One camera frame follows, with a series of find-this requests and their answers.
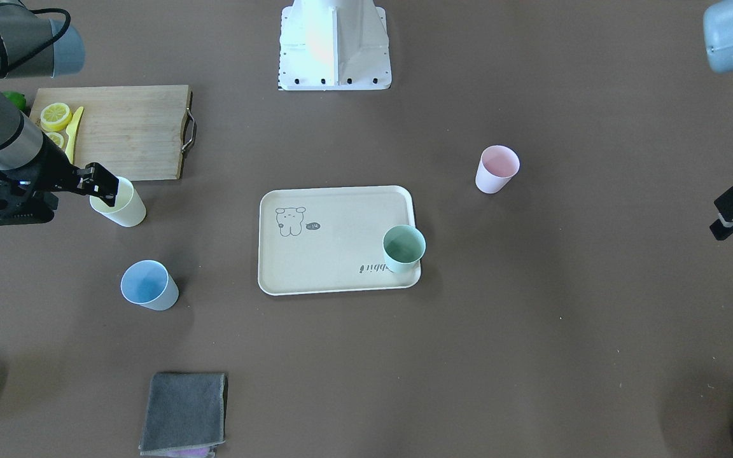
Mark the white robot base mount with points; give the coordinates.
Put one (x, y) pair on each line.
(334, 46)

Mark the pink cup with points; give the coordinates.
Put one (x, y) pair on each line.
(498, 164)

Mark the wooden cutting board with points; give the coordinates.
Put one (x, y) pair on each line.
(142, 133)

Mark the mint green cup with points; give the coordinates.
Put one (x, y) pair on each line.
(403, 247)

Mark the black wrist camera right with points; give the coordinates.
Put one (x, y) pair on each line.
(23, 198)

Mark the lemon half slice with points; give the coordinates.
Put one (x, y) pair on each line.
(55, 117)
(56, 138)

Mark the yellow plastic knife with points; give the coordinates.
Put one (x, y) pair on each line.
(72, 133)

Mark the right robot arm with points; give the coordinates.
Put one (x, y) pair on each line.
(40, 43)

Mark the cream yellow cup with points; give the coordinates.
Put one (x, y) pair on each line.
(128, 210)

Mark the green lime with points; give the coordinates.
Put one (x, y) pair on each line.
(18, 99)

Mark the grey folded cloth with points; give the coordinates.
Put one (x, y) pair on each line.
(185, 415)

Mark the blue cup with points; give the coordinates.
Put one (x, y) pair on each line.
(149, 284)

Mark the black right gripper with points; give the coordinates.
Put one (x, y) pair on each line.
(56, 170)

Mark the cream tray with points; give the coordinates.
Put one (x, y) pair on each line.
(330, 240)

